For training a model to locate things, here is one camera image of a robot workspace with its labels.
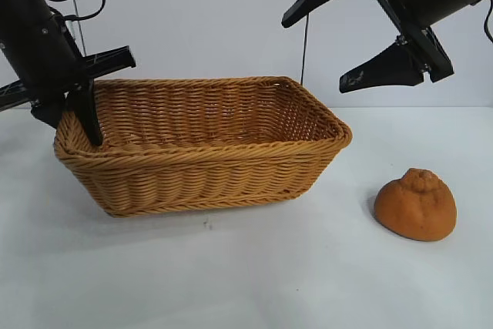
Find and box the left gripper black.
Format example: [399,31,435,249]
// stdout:
[0,12,138,147]

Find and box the tan woven wicker basket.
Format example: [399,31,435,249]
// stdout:
[52,76,354,218]

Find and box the bumpy orange citrus fruit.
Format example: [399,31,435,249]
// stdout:
[374,167,458,243]

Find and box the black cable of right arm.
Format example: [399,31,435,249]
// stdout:
[472,0,493,45]

